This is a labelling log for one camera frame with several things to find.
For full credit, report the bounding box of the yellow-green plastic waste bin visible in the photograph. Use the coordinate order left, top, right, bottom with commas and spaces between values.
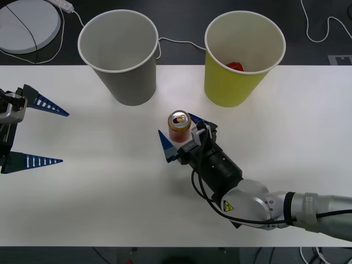
203, 10, 287, 108

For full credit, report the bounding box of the looping white cable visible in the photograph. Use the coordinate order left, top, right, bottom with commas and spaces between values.
300, 0, 352, 43

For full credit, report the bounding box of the thin black cable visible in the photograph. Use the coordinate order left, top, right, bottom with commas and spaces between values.
5, 4, 39, 64

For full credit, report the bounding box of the gold-topped red drink can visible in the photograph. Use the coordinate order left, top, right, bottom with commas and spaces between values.
168, 110, 192, 143

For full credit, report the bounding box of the grey plastic waste bin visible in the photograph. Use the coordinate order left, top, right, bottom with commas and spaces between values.
77, 9, 160, 107

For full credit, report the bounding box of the white power strip cable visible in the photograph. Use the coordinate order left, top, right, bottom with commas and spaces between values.
71, 9, 207, 60

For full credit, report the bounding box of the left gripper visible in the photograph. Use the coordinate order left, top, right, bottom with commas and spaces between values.
0, 84, 70, 174

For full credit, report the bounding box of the thin grey cable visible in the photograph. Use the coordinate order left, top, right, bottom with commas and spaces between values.
0, 4, 65, 65

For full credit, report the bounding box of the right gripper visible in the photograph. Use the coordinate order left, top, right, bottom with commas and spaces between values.
158, 112, 223, 169

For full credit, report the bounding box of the round pale grey disc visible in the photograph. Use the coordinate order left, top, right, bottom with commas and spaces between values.
0, 0, 62, 54

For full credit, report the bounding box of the white power strip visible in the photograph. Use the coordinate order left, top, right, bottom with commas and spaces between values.
46, 0, 74, 12

